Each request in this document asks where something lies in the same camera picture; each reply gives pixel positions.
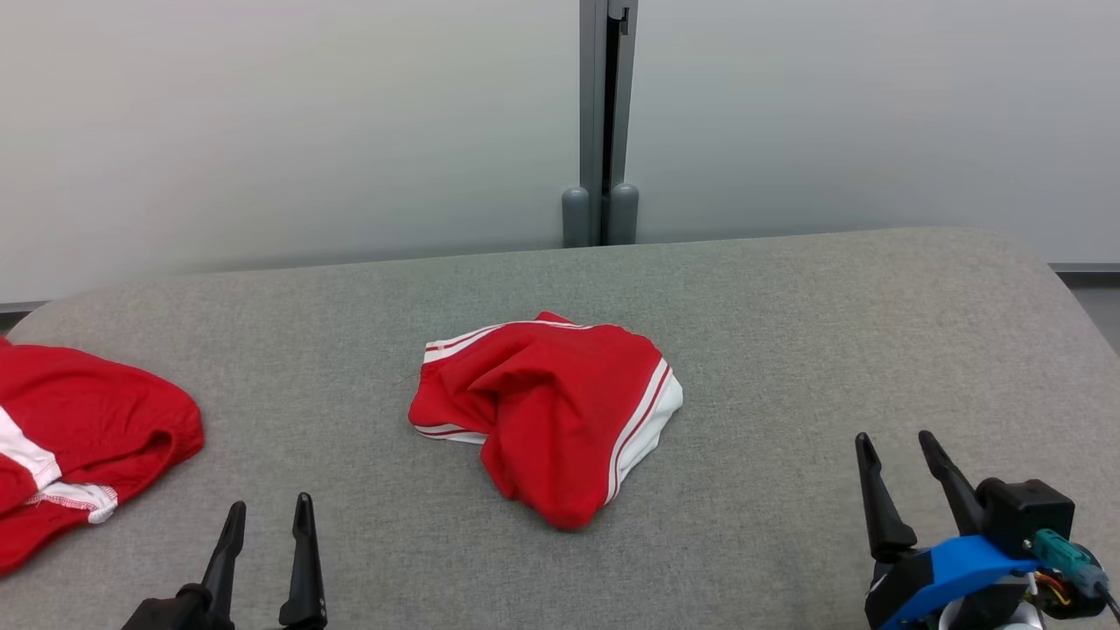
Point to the blue right camera mount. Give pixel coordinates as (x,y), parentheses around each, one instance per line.
(962,560)

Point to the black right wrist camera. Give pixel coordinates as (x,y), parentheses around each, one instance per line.
(1024,516)

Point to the grey cylindrical post bumper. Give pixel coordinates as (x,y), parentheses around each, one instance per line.
(624,214)
(576,219)

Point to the red garment with white band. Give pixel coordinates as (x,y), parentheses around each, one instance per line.
(96,420)

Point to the red shorts with white stripes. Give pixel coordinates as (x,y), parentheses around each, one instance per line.
(560,411)

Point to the grey metal wall post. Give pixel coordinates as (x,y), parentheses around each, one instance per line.
(595,87)

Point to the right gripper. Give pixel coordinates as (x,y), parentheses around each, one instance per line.
(888,586)

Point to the grey baseboard strip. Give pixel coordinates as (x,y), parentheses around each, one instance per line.
(1089,268)

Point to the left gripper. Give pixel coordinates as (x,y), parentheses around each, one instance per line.
(171,614)

